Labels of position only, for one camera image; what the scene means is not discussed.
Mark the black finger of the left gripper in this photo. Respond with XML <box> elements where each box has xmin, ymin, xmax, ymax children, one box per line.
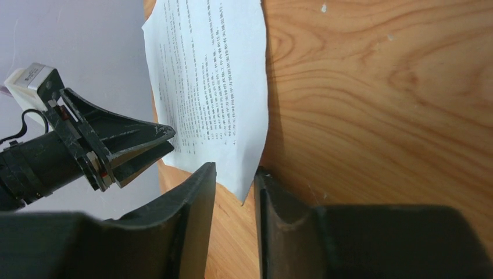
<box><xmin>60</xmin><ymin>88</ymin><xmax>175</xmax><ymax>158</ymax></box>
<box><xmin>113</xmin><ymin>141</ymin><xmax>174</xmax><ymax>188</ymax></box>

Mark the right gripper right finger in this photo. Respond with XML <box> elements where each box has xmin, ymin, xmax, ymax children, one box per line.
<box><xmin>254</xmin><ymin>167</ymin><xmax>492</xmax><ymax>278</ymax></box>

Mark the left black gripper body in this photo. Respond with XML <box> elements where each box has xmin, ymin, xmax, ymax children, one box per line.
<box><xmin>40</xmin><ymin>68</ymin><xmax>115</xmax><ymax>192</ymax></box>

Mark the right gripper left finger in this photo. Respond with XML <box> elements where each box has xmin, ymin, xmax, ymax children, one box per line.
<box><xmin>1</xmin><ymin>162</ymin><xmax>216</xmax><ymax>278</ymax></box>

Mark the printed paper sheet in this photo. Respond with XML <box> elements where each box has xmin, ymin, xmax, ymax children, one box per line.
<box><xmin>142</xmin><ymin>1</ymin><xmax>269</xmax><ymax>201</ymax></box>

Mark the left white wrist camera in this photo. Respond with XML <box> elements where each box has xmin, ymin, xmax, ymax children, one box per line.
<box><xmin>4</xmin><ymin>63</ymin><xmax>56</xmax><ymax>112</ymax></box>

